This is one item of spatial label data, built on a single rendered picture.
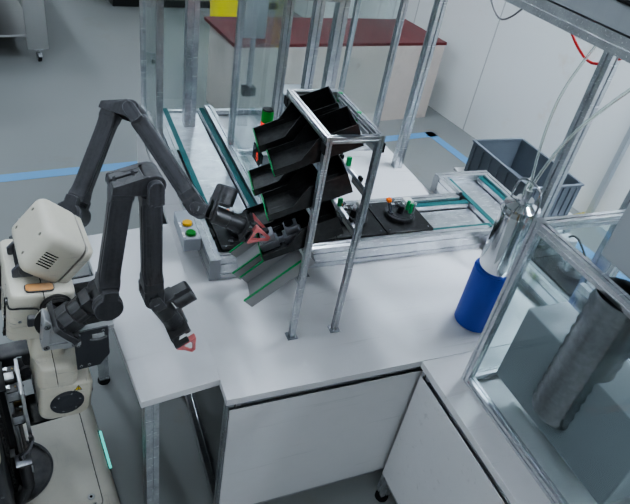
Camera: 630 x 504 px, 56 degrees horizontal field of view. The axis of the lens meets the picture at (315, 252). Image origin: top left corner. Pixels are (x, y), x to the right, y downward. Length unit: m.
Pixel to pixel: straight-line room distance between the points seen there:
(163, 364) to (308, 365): 0.49
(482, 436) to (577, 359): 0.48
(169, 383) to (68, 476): 0.68
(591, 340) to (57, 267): 1.45
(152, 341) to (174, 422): 0.91
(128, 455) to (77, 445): 0.35
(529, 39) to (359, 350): 4.24
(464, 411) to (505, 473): 0.24
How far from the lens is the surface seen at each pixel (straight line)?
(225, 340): 2.12
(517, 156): 4.37
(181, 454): 2.87
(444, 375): 2.20
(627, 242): 1.70
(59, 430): 2.64
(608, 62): 2.31
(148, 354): 2.08
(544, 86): 5.78
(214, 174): 2.92
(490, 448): 2.06
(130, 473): 2.83
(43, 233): 1.73
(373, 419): 2.38
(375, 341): 2.23
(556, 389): 1.85
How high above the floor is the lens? 2.38
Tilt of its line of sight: 36 degrees down
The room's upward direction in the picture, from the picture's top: 11 degrees clockwise
